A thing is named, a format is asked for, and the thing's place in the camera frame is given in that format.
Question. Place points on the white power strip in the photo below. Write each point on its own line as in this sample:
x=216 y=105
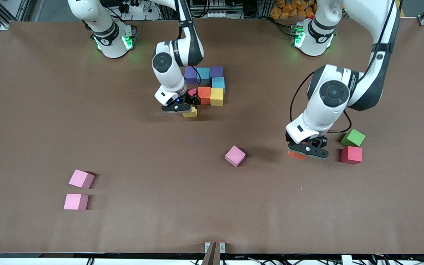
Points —
x=136 y=7

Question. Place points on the purple foam cube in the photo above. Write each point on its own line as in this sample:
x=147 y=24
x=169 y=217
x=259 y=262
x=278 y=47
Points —
x=216 y=71
x=191 y=73

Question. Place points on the brown tapered strip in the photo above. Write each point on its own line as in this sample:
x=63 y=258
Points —
x=212 y=255

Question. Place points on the light blue cube orange speck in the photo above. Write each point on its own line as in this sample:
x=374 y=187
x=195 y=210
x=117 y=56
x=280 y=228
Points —
x=203 y=75

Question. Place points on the yellow foam cube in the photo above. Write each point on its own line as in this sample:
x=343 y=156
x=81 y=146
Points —
x=190 y=113
x=216 y=96

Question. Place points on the small white socket strip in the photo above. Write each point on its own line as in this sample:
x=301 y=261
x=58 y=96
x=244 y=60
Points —
x=215 y=15

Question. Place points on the orange foam cube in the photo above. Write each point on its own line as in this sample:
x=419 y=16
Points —
x=204 y=95
x=296 y=156

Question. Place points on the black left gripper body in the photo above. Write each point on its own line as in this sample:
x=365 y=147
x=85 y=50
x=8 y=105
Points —
x=321 y=141

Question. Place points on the green foam cube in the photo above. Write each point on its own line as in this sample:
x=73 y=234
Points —
x=353 y=138

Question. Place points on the pink foam cube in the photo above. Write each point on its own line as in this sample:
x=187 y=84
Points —
x=76 y=201
x=235 y=155
x=81 y=179

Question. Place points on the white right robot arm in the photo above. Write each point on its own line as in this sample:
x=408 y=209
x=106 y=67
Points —
x=168 y=81

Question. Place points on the pile of orange objects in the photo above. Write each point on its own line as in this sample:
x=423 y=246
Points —
x=289 y=9

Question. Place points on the brown table cover sheet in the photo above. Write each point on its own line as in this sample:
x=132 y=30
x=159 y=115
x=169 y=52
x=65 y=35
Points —
x=179 y=206

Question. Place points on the red foam cube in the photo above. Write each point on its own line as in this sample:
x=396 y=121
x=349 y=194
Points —
x=193 y=91
x=351 y=155

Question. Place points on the grey metal mounting bracket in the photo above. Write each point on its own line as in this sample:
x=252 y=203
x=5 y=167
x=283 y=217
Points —
x=222 y=247

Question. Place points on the light blue foam cube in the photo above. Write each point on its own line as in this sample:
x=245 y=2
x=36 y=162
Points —
x=218 y=82

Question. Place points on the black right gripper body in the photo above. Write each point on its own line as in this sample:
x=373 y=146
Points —
x=191 y=99

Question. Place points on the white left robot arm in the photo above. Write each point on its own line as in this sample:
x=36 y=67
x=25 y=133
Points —
x=318 y=114

